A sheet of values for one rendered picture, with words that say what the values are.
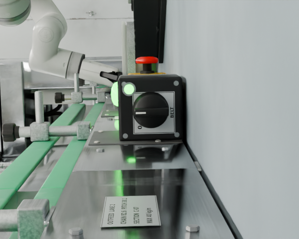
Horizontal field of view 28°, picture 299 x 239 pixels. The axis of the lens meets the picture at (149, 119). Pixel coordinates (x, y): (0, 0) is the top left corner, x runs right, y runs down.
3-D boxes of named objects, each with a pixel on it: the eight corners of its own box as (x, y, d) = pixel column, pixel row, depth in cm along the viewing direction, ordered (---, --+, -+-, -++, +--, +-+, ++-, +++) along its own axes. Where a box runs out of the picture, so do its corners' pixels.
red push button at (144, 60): (135, 75, 107) (135, 56, 106) (158, 75, 107) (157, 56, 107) (135, 76, 103) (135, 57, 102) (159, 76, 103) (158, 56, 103)
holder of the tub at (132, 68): (156, 121, 169) (129, 122, 169) (154, 23, 166) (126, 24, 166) (159, 129, 152) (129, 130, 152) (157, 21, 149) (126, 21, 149)
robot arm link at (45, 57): (41, 11, 157) (33, 16, 147) (79, 21, 157) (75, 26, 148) (30, 65, 161) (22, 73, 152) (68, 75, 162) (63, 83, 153)
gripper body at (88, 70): (75, 79, 163) (115, 89, 163) (71, 81, 153) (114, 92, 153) (81, 52, 162) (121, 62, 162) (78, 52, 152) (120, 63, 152)
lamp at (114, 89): (128, 105, 108) (111, 105, 108) (127, 80, 107) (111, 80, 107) (128, 107, 103) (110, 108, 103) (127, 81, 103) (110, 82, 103)
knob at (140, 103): (169, 127, 74) (171, 131, 70) (132, 128, 74) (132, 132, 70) (168, 91, 73) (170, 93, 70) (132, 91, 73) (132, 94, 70)
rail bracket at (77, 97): (106, 138, 151) (57, 140, 151) (104, 72, 149) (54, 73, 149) (106, 140, 148) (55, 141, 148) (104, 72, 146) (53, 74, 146)
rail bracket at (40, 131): (94, 137, 91) (6, 139, 90) (93, 89, 90) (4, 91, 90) (92, 141, 87) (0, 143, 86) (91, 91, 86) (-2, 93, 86)
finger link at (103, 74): (93, 73, 156) (111, 77, 159) (107, 78, 150) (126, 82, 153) (94, 69, 156) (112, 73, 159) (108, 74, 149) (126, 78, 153)
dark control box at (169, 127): (181, 131, 82) (120, 133, 82) (180, 73, 81) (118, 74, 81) (186, 141, 74) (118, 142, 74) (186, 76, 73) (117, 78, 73)
